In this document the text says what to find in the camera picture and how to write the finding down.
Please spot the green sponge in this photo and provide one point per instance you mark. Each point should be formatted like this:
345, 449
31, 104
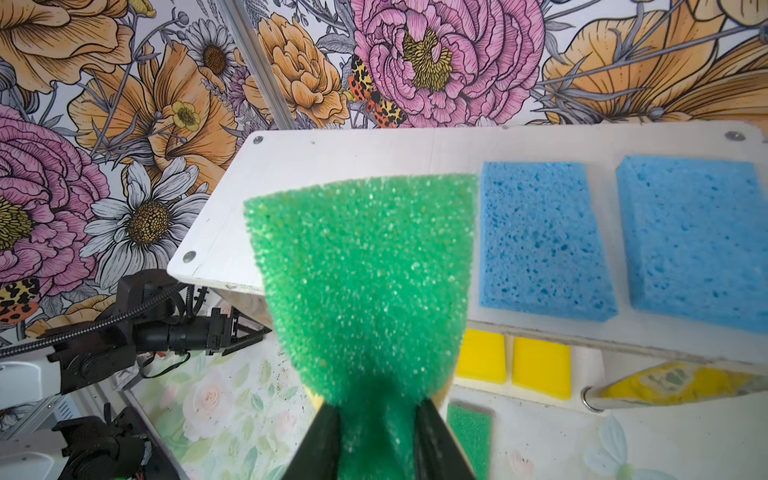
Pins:
367, 282
472, 427

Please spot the blue sponge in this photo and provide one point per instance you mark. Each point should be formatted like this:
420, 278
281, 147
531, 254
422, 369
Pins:
695, 234
541, 249

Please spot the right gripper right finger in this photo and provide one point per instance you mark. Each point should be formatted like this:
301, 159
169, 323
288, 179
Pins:
437, 454

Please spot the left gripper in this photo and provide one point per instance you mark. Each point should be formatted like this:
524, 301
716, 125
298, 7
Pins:
152, 313

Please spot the yellow sponge front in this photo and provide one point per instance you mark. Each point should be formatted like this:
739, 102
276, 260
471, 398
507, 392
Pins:
543, 367

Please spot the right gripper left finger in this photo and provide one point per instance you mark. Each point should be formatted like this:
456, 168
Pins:
318, 455

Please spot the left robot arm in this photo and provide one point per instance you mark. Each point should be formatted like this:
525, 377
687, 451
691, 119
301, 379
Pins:
67, 408

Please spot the yellow sponge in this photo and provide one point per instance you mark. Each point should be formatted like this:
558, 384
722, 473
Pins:
482, 357
543, 367

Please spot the white two-tier shelf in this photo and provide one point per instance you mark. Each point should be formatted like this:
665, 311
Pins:
216, 252

